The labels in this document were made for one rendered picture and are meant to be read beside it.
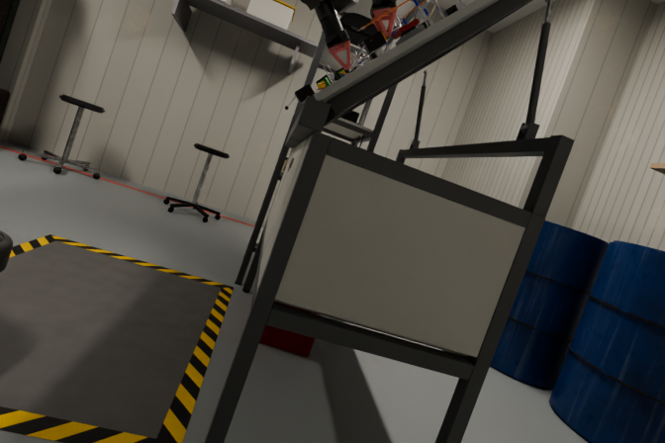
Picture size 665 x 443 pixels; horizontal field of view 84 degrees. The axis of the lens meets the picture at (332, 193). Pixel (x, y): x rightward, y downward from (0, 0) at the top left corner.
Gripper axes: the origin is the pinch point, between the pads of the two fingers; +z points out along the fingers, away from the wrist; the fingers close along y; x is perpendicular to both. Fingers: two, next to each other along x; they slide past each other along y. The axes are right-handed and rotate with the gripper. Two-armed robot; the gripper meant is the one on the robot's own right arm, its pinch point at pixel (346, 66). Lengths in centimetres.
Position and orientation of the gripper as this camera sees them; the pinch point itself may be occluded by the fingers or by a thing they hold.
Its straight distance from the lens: 118.1
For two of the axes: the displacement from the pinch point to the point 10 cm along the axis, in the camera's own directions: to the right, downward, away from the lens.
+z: 3.8, 9.1, 1.8
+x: -9.2, 3.6, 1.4
